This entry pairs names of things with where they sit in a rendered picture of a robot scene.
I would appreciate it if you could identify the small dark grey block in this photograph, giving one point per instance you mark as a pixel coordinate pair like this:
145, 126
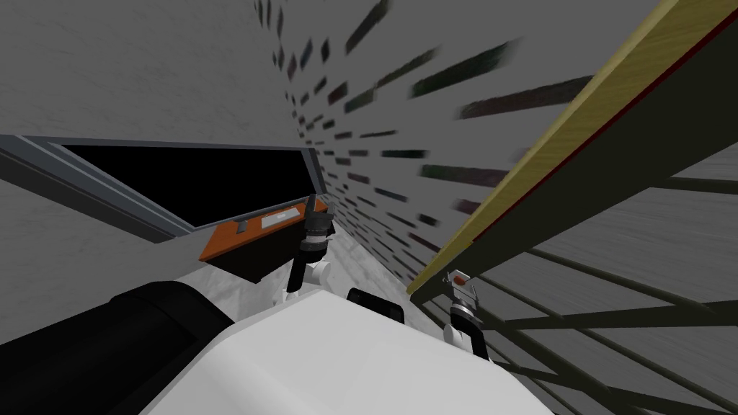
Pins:
242, 226

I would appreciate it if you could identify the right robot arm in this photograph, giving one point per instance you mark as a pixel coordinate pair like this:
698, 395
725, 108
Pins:
474, 340

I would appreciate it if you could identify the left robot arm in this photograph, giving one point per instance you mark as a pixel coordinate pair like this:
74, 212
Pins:
86, 357

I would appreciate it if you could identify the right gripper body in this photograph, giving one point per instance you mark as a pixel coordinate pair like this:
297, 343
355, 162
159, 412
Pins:
464, 295

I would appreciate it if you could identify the orange topped black cabinet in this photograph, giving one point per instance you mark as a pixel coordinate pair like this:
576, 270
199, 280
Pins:
253, 253

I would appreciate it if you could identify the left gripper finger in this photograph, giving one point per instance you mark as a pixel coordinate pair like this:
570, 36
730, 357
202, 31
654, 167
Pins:
312, 204

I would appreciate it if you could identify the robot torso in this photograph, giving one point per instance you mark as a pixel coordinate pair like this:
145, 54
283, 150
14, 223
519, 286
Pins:
346, 363

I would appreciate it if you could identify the yellow wooden table dark frame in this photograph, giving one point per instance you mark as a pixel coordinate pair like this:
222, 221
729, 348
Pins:
576, 121

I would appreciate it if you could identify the pale grey flat plate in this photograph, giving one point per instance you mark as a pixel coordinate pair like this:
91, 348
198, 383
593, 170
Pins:
281, 218

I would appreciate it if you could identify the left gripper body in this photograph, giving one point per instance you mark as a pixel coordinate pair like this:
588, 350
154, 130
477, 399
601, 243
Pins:
320, 220

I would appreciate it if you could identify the dark window with grey frame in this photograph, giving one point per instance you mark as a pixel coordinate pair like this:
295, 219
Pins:
190, 178

